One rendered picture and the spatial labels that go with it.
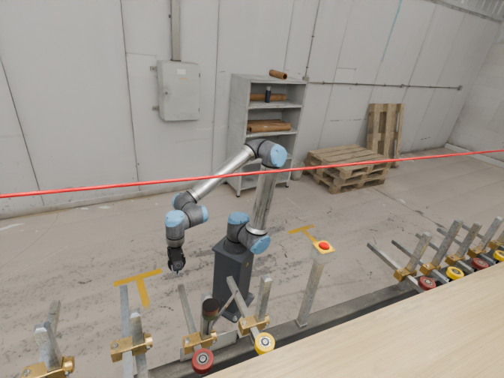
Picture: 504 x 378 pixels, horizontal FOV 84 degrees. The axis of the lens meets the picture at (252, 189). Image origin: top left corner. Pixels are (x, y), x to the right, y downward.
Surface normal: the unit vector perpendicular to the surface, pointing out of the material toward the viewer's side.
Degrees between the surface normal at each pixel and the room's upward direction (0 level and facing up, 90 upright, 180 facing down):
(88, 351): 0
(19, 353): 0
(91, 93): 90
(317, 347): 0
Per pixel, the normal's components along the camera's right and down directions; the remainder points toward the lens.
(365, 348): 0.11, -0.87
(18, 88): 0.50, 0.46
